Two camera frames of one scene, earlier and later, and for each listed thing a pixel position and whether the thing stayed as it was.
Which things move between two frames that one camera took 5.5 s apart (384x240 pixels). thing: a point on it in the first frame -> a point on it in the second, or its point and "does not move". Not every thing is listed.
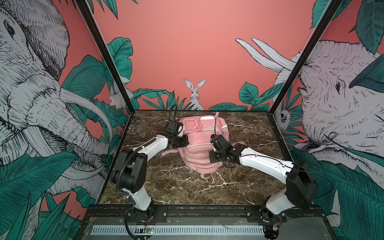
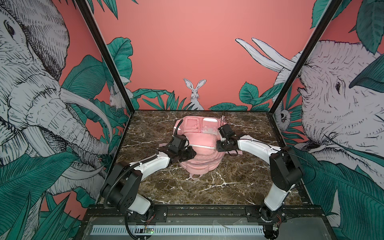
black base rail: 205,214 does not move
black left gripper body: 180,140 -> 186,154
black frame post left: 108,55 does not move
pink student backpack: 199,130 does not move
